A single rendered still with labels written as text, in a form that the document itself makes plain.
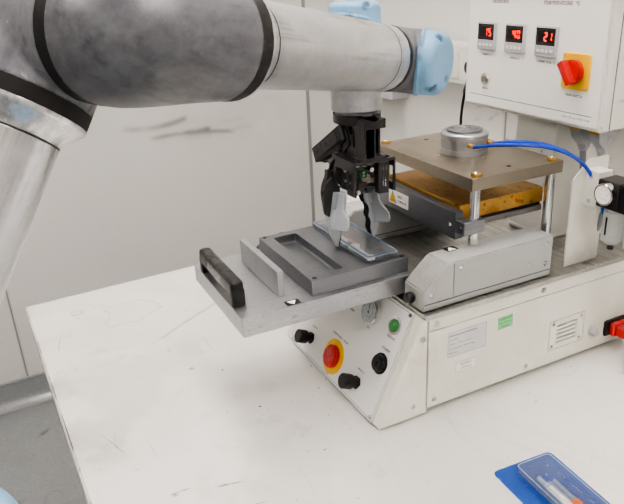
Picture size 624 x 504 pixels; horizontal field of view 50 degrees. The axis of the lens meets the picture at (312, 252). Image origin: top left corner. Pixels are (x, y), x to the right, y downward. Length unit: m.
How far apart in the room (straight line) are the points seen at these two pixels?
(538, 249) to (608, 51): 0.31
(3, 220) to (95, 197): 1.87
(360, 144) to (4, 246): 0.55
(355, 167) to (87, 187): 1.58
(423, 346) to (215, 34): 0.64
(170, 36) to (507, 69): 0.85
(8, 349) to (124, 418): 1.48
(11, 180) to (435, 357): 0.69
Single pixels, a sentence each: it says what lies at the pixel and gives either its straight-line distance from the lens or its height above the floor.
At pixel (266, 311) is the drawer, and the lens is 0.93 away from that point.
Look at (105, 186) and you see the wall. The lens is 2.44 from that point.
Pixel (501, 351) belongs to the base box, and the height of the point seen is 0.82.
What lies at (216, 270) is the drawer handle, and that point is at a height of 1.01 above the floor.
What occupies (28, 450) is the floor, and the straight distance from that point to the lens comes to 2.46.
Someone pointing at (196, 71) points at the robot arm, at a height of 1.34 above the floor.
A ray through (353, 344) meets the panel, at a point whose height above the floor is 0.83.
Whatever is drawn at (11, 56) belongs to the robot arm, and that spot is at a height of 1.36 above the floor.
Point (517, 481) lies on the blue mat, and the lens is 1.00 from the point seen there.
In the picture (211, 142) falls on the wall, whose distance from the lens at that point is 2.51.
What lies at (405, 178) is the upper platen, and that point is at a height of 1.06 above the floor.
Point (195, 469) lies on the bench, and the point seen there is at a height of 0.75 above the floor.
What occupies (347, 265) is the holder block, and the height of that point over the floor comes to 0.99.
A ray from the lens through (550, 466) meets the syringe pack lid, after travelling 1.00.
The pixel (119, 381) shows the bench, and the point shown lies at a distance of 1.25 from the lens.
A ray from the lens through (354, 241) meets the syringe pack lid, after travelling 1.06.
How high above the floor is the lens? 1.41
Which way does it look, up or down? 23 degrees down
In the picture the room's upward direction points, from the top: 3 degrees counter-clockwise
